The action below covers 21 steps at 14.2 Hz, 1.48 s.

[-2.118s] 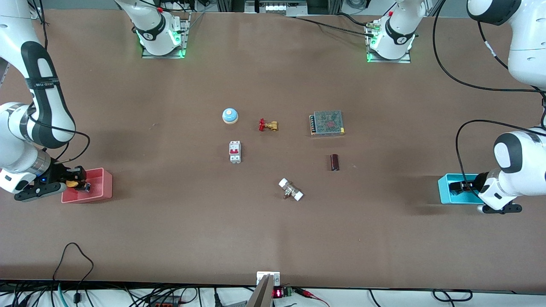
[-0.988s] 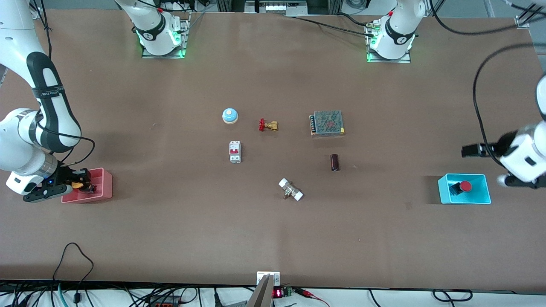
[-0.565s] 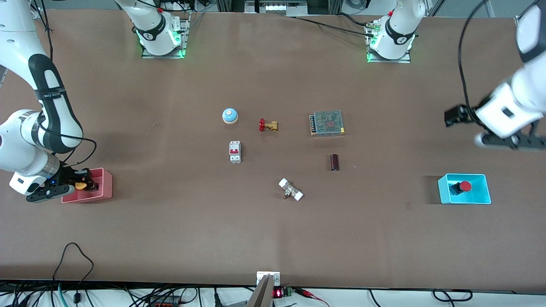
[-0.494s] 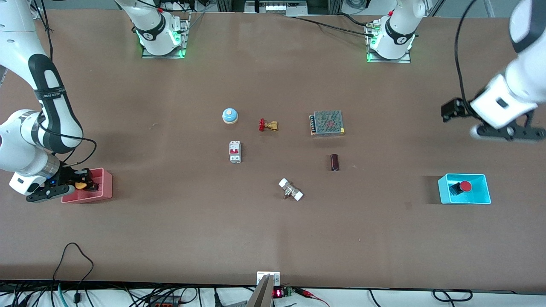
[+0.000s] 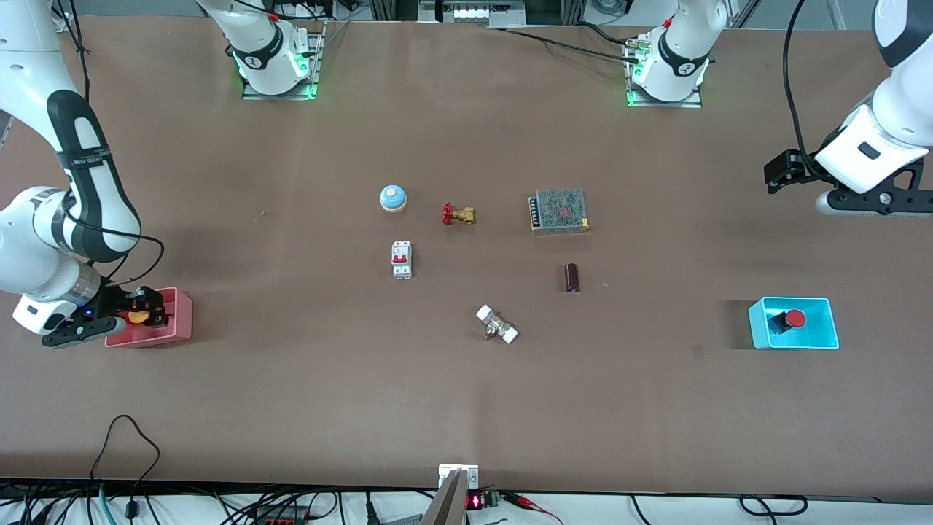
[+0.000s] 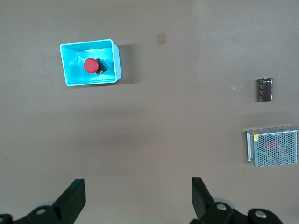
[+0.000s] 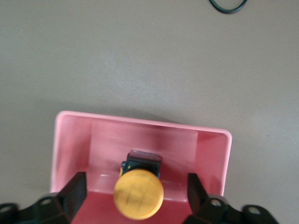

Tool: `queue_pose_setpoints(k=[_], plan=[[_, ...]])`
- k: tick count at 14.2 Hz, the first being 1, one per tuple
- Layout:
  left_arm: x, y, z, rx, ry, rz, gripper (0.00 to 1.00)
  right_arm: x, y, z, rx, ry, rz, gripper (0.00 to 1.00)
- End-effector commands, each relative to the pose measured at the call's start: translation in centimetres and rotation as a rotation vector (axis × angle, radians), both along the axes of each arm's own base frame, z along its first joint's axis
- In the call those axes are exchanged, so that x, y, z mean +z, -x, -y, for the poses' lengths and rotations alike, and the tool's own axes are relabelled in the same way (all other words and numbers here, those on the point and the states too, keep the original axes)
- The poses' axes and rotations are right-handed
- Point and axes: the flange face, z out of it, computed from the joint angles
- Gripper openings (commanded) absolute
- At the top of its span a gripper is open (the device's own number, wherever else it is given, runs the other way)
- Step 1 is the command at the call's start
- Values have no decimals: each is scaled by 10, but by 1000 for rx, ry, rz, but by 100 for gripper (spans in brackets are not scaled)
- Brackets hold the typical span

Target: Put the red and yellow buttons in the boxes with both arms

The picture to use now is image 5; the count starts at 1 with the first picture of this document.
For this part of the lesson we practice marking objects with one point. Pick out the dark red cylindrical capacitor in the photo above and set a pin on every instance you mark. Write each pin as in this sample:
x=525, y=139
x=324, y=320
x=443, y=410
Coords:
x=572, y=278

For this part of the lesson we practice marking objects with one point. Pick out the grey camera post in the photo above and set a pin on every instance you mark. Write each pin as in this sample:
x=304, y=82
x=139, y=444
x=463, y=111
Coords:
x=446, y=507

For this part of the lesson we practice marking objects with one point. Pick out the yellow push button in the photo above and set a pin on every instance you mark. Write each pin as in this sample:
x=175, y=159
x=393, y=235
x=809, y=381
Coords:
x=138, y=317

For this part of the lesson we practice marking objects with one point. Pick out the white circuit breaker red switch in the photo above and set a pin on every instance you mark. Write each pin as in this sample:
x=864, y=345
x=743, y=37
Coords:
x=401, y=262

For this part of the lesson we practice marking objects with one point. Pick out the white mounting bracket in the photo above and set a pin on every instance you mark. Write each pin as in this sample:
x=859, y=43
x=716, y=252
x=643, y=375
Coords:
x=446, y=472

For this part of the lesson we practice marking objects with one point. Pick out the blue dome bell cream base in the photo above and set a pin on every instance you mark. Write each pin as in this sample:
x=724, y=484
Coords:
x=393, y=197

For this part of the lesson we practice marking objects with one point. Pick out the red push button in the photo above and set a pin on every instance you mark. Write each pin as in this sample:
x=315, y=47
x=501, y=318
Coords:
x=794, y=319

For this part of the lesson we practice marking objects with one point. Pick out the pink plastic box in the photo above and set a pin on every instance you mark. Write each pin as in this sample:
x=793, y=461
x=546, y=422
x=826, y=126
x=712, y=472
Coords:
x=178, y=321

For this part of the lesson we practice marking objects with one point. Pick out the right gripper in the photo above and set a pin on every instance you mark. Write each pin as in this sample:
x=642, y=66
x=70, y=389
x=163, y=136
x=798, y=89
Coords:
x=116, y=301

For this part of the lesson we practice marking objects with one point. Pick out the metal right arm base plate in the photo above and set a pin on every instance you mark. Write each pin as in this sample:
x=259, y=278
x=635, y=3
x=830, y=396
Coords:
x=315, y=73

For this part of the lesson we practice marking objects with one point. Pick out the red clip lead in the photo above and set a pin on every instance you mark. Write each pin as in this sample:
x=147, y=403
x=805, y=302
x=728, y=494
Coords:
x=532, y=503

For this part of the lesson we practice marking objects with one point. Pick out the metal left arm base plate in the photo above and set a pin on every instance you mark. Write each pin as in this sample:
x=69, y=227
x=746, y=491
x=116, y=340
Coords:
x=692, y=100

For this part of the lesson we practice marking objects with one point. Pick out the metal fitting white end caps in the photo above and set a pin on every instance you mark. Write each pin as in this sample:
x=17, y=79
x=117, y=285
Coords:
x=496, y=324

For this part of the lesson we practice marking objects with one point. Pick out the blue plastic box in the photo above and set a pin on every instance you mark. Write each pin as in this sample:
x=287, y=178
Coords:
x=820, y=332

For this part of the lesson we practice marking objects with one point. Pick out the red digit display module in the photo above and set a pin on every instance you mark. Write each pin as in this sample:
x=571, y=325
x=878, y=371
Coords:
x=475, y=501

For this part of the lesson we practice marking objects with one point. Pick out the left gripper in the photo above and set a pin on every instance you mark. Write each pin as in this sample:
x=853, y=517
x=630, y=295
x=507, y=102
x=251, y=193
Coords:
x=799, y=167

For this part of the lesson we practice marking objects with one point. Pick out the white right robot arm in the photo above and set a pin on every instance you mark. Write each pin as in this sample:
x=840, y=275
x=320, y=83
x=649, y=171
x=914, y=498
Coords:
x=29, y=248

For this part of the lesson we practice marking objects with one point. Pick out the metal mesh power supply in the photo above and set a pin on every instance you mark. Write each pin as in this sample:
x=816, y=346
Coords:
x=561, y=211

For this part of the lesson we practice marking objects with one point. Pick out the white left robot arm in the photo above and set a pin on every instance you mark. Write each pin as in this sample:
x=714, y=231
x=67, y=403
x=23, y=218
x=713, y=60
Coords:
x=678, y=51

